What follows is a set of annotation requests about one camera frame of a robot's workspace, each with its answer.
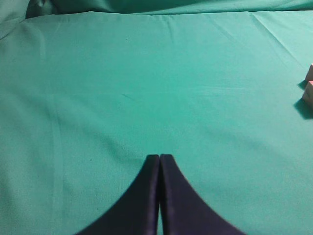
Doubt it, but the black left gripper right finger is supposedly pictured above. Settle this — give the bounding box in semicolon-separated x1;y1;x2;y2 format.
159;154;242;235

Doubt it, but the green cloth backdrop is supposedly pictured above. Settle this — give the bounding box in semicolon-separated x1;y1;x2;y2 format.
0;0;313;38

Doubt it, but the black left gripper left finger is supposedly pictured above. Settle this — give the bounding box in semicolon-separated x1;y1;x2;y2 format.
78;155;159;235

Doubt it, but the pink cube column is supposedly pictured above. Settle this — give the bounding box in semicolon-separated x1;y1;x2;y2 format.
302;81;313;108
305;64;313;82

